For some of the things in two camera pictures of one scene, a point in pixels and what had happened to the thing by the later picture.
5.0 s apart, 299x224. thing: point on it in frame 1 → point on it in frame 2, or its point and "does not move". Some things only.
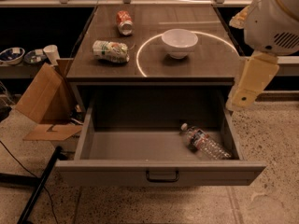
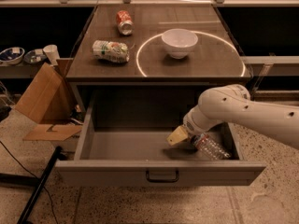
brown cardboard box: [50, 102] does not move
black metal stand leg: [32, 181] does not move
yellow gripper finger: [256, 75] → [195, 123]
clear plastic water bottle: [198, 140] does not move
